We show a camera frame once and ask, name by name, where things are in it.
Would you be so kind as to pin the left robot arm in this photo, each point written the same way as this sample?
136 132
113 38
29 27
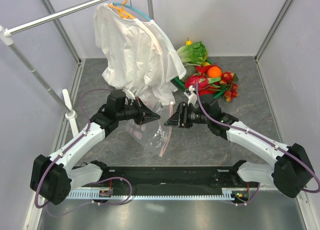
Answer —
54 177

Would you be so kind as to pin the white metal clothes rack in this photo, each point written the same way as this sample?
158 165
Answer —
25 106

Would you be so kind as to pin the white t-shirt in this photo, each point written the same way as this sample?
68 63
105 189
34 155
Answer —
135 57

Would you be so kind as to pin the green plastic tray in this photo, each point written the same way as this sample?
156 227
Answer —
217 93

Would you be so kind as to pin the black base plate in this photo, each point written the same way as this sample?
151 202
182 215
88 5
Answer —
178 179

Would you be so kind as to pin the green lettuce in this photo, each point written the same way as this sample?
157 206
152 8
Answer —
195 53

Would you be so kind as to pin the teal clothes hanger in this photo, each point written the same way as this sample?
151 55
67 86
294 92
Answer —
160 35

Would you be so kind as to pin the green melon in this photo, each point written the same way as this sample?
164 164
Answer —
190 70

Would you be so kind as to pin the pink dragon fruit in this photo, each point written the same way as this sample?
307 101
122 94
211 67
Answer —
203 82

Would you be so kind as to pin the clear pink-dotted zip bag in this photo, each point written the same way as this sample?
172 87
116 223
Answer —
153 136

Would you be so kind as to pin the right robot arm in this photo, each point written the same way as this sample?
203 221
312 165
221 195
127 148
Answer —
287 168

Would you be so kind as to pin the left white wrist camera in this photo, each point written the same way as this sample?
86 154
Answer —
132 92

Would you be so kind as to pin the orange fruit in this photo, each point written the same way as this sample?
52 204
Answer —
214 72

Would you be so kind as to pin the red lychee bunch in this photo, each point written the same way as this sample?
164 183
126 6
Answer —
228 85

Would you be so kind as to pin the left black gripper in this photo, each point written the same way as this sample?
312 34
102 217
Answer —
143 109

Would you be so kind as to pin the orange clothes hanger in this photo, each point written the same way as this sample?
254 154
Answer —
121 10

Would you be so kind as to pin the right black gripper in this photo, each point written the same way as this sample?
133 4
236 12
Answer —
180 118

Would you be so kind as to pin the yellow pear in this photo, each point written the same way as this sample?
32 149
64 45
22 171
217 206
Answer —
188 42

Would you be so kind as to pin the light blue cable duct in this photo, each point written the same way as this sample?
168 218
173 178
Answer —
101 194

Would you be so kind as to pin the red pepper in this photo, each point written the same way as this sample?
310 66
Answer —
203 69

